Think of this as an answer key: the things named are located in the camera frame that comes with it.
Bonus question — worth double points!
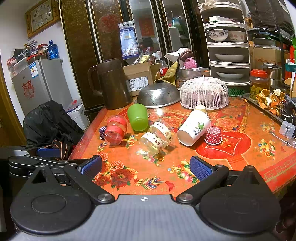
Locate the white paper cup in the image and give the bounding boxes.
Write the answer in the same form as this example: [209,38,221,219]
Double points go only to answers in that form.
[177,110,211,147]

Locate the small yellow cup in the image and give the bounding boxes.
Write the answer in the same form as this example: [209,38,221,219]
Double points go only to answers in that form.
[195,105,207,113]

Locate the green plastic cup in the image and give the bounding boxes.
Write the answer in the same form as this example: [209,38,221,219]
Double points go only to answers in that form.
[127,103,149,132]

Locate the black garbage bag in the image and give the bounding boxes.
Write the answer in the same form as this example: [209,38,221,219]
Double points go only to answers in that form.
[23,100,84,147]

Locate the red polka dot cupcake liner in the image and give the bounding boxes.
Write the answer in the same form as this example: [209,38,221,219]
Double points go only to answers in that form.
[204,126,222,145]

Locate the white storage box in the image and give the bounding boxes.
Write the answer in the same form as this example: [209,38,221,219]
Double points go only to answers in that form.
[66,99,90,131]

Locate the red lidded glass jar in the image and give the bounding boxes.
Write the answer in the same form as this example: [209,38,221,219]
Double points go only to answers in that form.
[104,115,128,146]

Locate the clear glass jar white labels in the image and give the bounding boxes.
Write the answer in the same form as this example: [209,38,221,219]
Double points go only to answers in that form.
[139,119,175,156]

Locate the silver refrigerator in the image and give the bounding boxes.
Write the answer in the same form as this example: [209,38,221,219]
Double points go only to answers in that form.
[12,59,72,115]

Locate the white mesh food cover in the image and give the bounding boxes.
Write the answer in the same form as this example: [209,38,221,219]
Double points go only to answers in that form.
[180,76,229,110]

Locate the brown plastic pitcher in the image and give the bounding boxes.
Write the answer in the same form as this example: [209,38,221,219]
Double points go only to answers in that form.
[87,58,132,110]

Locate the dark tray with peels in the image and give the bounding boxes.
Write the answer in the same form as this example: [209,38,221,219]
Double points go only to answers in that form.
[243,86,295,126]

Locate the steel colander bowl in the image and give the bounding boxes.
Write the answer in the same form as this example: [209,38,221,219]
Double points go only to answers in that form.
[136,82,180,108]

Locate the blue water bottle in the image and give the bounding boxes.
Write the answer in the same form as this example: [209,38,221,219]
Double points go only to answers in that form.
[48,40,60,59]

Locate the steel pot with cloth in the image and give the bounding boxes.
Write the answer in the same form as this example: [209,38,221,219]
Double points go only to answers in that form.
[176,67,210,88]

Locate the red lid pickle jar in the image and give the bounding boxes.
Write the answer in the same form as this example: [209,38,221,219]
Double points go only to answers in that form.
[249,69,268,100]

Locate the cardboard box with label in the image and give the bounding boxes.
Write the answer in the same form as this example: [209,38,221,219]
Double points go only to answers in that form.
[123,62,153,97]

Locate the red cap sauce bottle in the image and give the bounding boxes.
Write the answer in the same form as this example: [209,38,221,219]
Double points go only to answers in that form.
[159,57,169,77]

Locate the stainless steel kettle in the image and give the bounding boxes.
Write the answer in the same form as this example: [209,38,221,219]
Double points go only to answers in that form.
[261,62,282,89]

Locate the blue white snack bag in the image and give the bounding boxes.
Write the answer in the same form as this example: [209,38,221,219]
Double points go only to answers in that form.
[118,21,140,60]

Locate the blue patterned porcelain bowl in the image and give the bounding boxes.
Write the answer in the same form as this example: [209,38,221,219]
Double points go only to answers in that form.
[207,29,228,42]

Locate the white tiered dish rack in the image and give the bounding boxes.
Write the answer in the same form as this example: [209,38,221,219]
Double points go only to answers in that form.
[198,1,251,96]

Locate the clear adhesive wall hook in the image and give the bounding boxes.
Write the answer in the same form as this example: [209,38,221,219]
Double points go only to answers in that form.
[279,121,295,139]

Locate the wall clock gold frame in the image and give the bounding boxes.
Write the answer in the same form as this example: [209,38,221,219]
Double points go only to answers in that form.
[25,0,60,39]

